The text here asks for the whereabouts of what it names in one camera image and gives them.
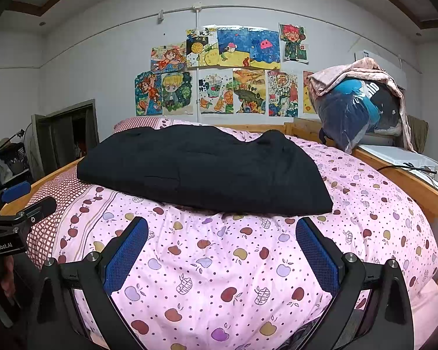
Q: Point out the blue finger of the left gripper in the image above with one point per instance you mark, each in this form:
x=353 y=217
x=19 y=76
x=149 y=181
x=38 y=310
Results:
x=15 y=192

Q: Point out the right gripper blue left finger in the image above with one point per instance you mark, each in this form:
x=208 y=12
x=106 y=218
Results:
x=121 y=253

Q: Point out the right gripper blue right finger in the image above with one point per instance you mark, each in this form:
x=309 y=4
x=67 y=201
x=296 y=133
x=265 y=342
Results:
x=321 y=255

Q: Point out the black puffer jacket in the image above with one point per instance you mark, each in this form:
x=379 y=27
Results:
x=207 y=168

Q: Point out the blue clothes in plastic bag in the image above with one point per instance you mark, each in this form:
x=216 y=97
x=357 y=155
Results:
x=355 y=108

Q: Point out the person left hand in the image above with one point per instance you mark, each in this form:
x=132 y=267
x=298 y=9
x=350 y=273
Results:
x=7 y=282

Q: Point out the dark doorway wardrobe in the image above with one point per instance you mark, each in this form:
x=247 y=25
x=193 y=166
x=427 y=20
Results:
x=59 y=138

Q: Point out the pink apple print quilt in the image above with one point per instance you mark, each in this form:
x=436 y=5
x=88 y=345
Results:
x=210 y=280

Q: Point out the yellow bear drawing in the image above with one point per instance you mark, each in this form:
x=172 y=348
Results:
x=307 y=103

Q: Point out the red hair girl drawing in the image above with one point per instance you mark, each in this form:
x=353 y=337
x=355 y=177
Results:
x=147 y=90

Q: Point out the colourful doodle drawing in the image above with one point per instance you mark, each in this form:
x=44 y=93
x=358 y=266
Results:
x=282 y=92

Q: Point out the blond boy drawing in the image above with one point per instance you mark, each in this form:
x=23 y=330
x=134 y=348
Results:
x=176 y=93

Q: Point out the orange landscape drawing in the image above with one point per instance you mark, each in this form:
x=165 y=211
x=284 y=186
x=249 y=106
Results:
x=249 y=87

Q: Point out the mermaid girl drawing upper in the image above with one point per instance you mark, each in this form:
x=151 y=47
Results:
x=169 y=58

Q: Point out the fish and cup drawing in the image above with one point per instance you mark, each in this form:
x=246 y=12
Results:
x=216 y=92

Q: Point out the pink floral blanket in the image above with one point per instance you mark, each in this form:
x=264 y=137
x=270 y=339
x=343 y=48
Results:
x=364 y=69

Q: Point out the white air conditioner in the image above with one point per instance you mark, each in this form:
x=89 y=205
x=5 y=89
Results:
x=392 y=69

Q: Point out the sun and stars drawing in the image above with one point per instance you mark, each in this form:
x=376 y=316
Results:
x=202 y=47

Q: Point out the red hair soldier drawing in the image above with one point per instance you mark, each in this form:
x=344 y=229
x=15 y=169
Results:
x=294 y=37

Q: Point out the blue sea yellow sand painting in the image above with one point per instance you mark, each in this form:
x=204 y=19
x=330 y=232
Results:
x=241 y=46

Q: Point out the wooden bed frame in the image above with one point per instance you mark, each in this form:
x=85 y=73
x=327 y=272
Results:
x=423 y=193

